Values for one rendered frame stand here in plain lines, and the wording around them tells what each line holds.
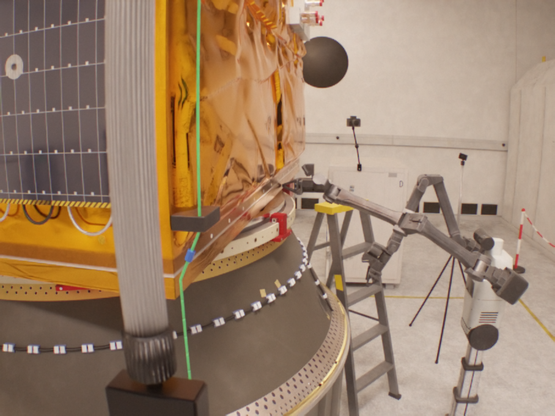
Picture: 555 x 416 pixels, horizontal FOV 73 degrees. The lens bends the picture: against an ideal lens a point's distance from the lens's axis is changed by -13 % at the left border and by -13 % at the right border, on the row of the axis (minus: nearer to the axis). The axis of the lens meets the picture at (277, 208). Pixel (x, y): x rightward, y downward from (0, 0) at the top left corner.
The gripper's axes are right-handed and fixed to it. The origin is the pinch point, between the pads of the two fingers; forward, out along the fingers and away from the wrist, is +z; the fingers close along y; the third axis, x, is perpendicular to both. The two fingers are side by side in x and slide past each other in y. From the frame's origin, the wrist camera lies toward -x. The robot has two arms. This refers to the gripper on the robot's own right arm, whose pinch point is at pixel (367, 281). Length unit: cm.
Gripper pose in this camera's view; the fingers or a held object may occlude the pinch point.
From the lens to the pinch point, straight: 239.5
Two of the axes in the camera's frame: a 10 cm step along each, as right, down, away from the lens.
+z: -4.9, 8.3, 2.7
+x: 8.5, 5.2, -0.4
